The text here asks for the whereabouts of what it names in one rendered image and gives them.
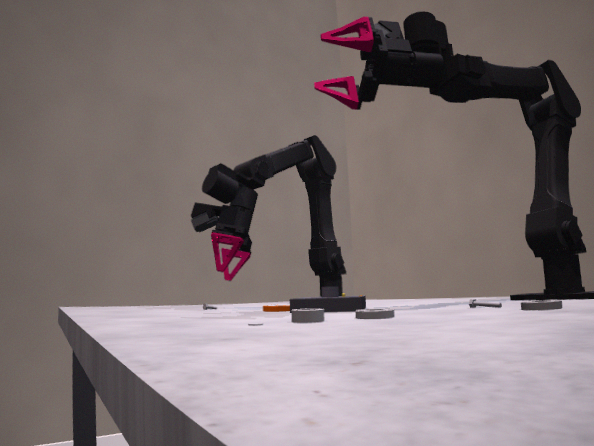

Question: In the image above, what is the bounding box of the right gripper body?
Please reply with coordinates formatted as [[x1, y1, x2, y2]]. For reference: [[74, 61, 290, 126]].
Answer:
[[212, 206, 253, 254]]

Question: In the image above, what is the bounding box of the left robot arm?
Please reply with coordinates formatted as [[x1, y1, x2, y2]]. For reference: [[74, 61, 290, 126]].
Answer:
[[374, 12, 594, 300]]

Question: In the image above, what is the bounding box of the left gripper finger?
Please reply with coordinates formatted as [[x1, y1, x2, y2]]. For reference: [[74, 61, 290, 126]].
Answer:
[[314, 76, 359, 110], [321, 17, 374, 52]]

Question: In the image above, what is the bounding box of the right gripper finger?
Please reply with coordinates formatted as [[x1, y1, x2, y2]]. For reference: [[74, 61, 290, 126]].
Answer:
[[221, 248, 251, 281], [211, 232, 244, 272]]

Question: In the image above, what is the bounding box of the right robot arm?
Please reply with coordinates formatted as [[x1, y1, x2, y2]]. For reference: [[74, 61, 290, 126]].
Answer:
[[191, 135, 346, 297]]

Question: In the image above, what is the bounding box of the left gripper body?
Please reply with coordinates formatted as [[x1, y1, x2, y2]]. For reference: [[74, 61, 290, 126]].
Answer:
[[356, 17, 415, 110]]

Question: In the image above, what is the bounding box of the grey short cylinder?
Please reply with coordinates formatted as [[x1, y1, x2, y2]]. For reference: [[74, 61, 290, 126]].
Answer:
[[291, 309, 324, 323]]

